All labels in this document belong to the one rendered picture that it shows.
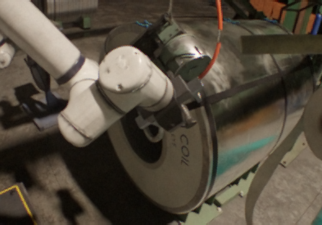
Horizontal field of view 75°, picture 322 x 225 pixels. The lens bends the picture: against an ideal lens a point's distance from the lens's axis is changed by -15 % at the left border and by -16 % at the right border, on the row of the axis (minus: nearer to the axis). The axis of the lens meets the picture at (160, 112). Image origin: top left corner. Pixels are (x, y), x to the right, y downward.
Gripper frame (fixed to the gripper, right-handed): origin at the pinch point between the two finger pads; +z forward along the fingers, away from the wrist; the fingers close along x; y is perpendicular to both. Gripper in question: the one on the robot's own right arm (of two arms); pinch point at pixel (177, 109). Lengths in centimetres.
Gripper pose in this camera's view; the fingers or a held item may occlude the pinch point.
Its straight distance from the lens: 70.7
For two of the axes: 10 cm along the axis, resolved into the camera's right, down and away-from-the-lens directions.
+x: -8.2, 5.4, 1.9
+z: 3.5, 2.0, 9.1
